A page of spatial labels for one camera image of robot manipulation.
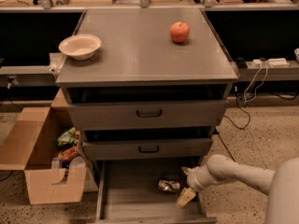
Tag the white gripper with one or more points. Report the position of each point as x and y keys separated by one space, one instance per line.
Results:
x=193 y=178

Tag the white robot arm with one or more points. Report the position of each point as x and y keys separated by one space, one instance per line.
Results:
x=280 y=185

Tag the grey middle drawer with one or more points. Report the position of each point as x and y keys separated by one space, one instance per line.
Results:
x=147 y=149

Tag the grey open bottom drawer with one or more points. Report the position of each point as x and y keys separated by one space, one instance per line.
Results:
x=129 y=193

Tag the grey top drawer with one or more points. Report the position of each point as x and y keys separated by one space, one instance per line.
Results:
x=143 y=115

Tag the grey drawer cabinet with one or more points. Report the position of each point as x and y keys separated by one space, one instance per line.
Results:
x=139 y=62

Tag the orange snack bag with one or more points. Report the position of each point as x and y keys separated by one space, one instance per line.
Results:
x=68 y=155

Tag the green snack bag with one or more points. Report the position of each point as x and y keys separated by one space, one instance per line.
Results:
x=67 y=138

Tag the white power strip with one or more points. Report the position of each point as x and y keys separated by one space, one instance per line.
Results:
x=278 y=62

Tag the red apple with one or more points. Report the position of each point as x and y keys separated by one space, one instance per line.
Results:
x=179 y=31

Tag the open cardboard box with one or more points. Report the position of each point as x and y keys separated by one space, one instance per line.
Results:
x=31 y=146

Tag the cream paper bowl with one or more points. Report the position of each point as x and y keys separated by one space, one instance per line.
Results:
x=80 y=47

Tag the white wall adapter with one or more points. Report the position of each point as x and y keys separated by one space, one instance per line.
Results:
x=257 y=62

